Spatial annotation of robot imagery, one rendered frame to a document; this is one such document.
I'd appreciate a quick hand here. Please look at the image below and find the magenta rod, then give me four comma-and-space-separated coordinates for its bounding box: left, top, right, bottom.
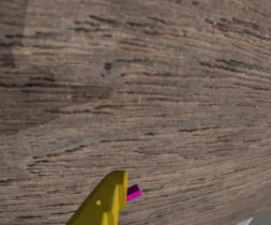
127, 184, 142, 202

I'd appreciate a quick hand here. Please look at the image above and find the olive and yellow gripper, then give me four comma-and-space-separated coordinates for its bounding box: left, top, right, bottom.
66, 170, 128, 225

